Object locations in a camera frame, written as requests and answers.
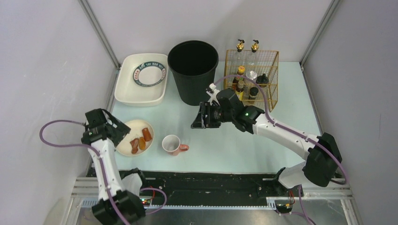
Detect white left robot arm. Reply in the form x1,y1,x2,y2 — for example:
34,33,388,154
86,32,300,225
81,108,146,225

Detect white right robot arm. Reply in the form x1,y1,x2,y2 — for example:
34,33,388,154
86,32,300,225
191,85,342,188

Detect gold wire rack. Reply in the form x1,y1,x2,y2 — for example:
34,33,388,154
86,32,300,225
242,50,279,112

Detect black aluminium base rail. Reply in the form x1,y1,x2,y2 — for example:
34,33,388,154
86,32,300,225
73,169,352,210

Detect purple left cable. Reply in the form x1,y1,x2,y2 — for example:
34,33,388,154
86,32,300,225
39,120,131,225

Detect silver lid pepper jar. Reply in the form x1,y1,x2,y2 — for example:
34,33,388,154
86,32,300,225
245,70,258,89

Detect purple cable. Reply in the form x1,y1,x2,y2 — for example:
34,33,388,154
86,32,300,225
39,120,131,225
213,74,350,225

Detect white rectangular basin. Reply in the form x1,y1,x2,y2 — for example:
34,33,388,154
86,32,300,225
114,53,168,107

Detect yellow label small bottle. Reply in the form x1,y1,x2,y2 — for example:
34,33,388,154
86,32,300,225
235,80,245,101

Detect black plastic bucket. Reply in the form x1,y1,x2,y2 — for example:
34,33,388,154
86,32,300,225
168,40,219,106

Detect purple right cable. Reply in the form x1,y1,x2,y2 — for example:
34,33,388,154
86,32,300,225
213,74,350,225

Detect green rimmed white plate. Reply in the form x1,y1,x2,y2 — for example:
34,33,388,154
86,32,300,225
132,61,167,87

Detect dark liquid glass bottle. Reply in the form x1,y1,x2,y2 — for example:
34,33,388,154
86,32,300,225
233,39,245,67

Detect cream round plate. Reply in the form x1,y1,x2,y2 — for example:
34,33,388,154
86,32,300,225
116,120,154,157

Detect right aluminium frame post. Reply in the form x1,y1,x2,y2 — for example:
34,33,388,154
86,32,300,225
299,0,342,71

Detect orange fried tofu piece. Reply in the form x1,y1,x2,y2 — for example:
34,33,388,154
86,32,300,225
142,127,153,142

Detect black cap small bottle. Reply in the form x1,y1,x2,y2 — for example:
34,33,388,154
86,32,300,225
248,87,259,105

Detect clear glass oil bottle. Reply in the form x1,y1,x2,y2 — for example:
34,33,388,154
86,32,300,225
247,39,259,71

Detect small orange food piece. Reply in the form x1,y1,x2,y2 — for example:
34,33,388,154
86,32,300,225
138,136,146,150

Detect aluminium frame post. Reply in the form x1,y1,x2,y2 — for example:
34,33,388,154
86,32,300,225
299,0,342,71
78,0,121,69

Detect brown meat piece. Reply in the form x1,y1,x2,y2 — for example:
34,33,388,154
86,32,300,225
130,138,139,154

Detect black lid spice jar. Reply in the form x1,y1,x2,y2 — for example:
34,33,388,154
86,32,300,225
256,74,269,93

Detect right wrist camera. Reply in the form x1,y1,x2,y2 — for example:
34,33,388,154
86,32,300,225
206,83,220,106

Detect left aluminium frame post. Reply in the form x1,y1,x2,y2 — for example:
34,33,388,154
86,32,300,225
78,0,121,69

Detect pink white mug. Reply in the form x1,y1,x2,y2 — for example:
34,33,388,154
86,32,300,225
161,135,190,156

